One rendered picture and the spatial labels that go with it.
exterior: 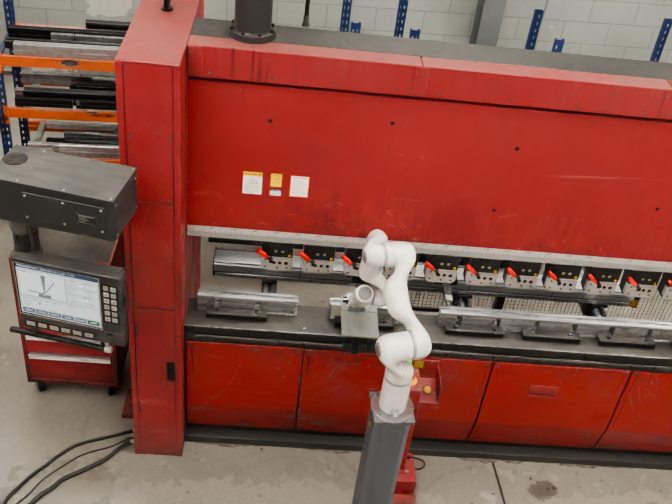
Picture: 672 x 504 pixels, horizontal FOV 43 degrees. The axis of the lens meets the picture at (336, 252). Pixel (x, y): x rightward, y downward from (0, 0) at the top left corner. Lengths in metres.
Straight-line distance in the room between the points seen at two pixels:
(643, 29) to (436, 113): 5.41
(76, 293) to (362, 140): 1.35
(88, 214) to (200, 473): 1.93
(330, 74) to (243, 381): 1.74
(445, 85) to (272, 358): 1.66
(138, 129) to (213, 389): 1.61
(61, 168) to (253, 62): 0.86
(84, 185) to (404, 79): 1.34
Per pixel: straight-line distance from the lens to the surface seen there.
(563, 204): 4.07
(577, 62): 3.91
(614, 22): 8.80
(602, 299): 4.86
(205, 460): 4.83
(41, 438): 5.01
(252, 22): 3.58
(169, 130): 3.53
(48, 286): 3.59
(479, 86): 3.66
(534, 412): 4.81
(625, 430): 5.07
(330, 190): 3.87
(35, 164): 3.46
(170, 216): 3.76
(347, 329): 4.13
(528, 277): 4.29
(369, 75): 3.58
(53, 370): 5.04
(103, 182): 3.33
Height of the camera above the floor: 3.76
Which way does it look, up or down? 37 degrees down
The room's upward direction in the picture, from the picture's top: 8 degrees clockwise
